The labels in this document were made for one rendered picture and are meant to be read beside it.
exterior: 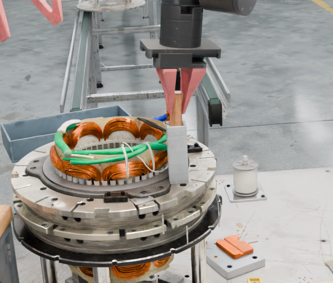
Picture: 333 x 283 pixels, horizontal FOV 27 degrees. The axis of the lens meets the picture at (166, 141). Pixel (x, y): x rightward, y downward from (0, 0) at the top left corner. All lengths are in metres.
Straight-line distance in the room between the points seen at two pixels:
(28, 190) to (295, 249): 0.64
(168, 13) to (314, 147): 3.16
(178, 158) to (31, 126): 0.50
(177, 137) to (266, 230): 0.60
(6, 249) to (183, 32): 0.43
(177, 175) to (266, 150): 3.00
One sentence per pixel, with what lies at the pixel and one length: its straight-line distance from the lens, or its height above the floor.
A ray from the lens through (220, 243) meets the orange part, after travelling 1.45.
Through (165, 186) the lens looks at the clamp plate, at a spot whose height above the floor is 1.10.
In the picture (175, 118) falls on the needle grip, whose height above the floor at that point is 1.19.
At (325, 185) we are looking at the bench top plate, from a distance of 1.77.
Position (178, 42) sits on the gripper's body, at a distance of 0.95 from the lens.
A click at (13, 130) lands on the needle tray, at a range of 1.44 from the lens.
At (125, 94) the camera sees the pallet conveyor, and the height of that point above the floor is 0.69.
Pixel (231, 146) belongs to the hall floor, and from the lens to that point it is 4.06.
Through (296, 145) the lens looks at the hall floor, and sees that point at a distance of 4.08.
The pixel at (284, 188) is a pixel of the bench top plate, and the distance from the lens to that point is 1.74.
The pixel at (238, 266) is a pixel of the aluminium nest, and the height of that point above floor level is 0.80.
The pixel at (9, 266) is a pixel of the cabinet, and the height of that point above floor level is 0.97.
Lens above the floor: 1.53
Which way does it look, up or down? 22 degrees down
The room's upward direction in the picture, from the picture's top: 3 degrees counter-clockwise
